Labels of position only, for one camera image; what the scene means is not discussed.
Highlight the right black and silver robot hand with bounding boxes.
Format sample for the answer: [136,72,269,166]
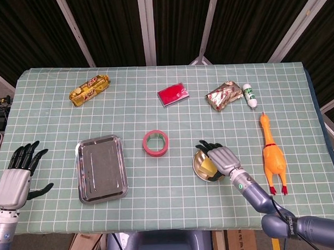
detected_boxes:
[195,138,242,183]

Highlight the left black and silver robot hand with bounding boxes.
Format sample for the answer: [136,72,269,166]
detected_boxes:
[0,139,55,211]

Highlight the yellow sponge block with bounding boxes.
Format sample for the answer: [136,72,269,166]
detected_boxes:
[199,158,218,176]

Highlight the red tape roll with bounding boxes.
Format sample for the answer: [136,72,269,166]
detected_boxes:
[141,129,170,159]

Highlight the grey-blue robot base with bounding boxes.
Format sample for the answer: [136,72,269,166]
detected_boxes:
[104,229,213,250]

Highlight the round metal dish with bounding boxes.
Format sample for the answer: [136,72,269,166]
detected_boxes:
[191,149,227,183]

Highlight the orange rubber chicken toy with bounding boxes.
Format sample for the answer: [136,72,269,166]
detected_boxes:
[259,111,288,196]

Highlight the silver foil snack packet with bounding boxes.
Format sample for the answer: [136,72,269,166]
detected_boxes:
[205,79,245,113]

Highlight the small white green-label bottle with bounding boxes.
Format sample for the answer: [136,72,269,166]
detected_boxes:
[242,83,258,109]

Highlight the green checked tablecloth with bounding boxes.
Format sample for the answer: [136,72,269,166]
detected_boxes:
[0,57,334,238]

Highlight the red flat box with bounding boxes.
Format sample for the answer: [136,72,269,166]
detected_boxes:
[156,82,190,108]

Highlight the printed brown cardboard box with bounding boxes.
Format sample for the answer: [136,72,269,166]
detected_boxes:
[211,228,274,250]

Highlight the rectangular steel tray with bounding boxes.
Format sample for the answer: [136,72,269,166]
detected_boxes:
[75,134,129,205]

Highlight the gold snack packet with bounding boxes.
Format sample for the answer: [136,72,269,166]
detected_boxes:
[68,74,112,107]

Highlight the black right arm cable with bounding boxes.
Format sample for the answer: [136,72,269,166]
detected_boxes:
[269,195,323,250]

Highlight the white frame post with foot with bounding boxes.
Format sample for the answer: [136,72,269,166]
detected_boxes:
[187,0,223,66]

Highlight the white metal frame post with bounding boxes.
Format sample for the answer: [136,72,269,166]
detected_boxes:
[265,0,334,63]
[54,0,97,69]
[137,0,157,67]

